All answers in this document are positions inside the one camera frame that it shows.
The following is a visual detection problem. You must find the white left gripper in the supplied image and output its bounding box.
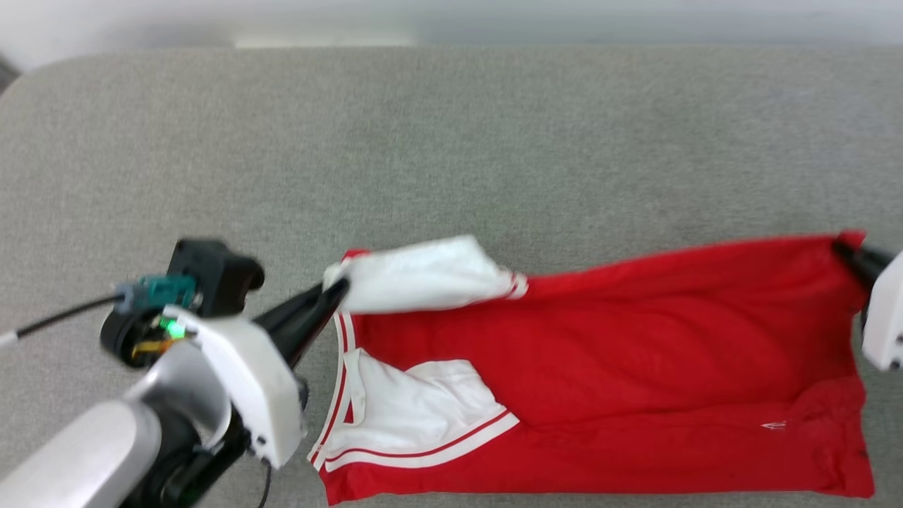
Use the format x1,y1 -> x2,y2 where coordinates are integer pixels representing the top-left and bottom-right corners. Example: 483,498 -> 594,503
99,277 -> 351,471

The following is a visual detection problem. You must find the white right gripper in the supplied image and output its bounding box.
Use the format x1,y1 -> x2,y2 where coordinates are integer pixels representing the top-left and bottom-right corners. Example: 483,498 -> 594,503
832,239 -> 903,372

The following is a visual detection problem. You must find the red and white shirt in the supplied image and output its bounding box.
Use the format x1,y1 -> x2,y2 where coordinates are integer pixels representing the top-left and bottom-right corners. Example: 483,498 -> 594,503
307,229 -> 876,507

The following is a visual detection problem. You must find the teal cable connector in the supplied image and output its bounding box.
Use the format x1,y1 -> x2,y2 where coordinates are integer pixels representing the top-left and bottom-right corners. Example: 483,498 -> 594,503
115,275 -> 199,315

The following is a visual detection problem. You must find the thin black connector cable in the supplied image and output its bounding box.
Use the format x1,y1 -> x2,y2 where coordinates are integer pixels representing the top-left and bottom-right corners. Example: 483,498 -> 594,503
0,296 -> 122,348

